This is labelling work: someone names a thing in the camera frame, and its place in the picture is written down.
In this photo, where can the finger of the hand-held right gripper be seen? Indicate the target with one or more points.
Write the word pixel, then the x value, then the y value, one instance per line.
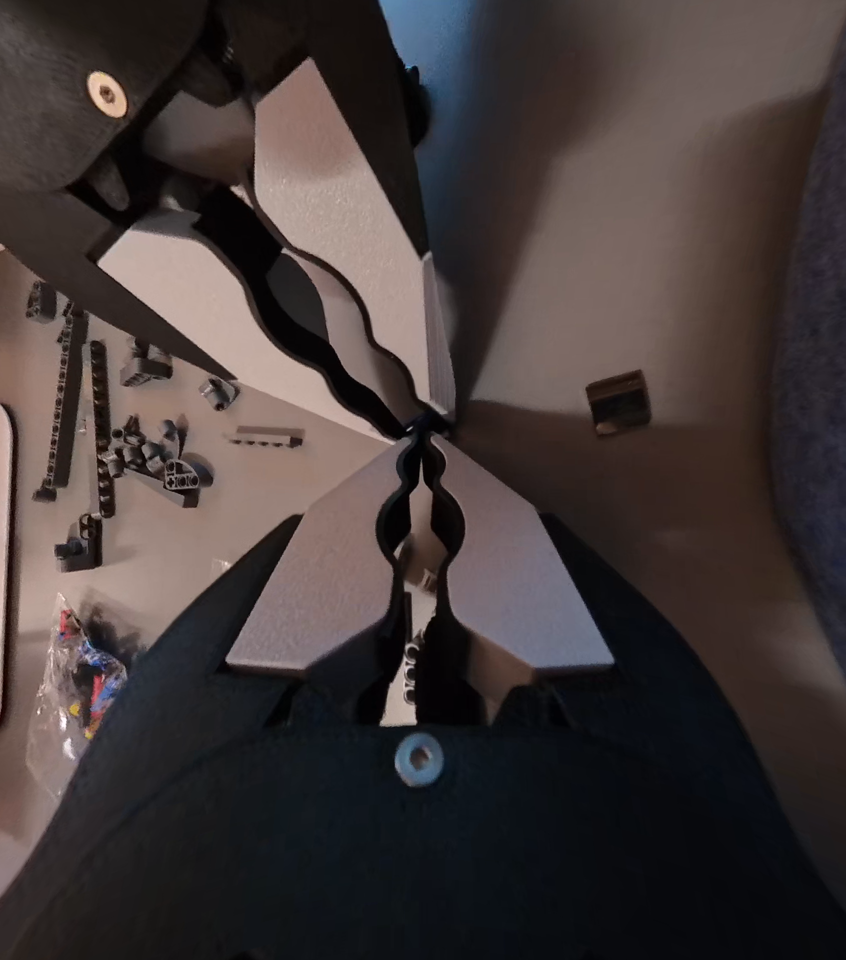
pixel 190 300
pixel 348 187

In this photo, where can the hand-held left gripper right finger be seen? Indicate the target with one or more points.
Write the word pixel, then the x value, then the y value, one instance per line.
pixel 520 592

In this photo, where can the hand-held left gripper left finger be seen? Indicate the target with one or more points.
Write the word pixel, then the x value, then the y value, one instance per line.
pixel 318 585

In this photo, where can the black plate assembly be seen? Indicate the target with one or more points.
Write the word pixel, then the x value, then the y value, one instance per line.
pixel 423 426

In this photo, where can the long dark grey lego plate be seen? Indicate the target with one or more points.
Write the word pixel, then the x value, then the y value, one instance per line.
pixel 102 427

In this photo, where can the grey studded lego plate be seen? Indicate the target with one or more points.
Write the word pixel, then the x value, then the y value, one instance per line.
pixel 265 436

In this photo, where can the pile of dark grey pieces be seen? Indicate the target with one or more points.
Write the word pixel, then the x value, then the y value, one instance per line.
pixel 160 457

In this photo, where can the long dark grey holed beam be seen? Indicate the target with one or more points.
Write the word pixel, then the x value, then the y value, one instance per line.
pixel 63 405

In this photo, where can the zip bag of multicoloured parts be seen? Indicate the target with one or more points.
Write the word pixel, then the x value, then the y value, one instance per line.
pixel 85 675

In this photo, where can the dark grey lego frame brick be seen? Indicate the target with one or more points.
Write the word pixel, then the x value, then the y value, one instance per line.
pixel 40 300

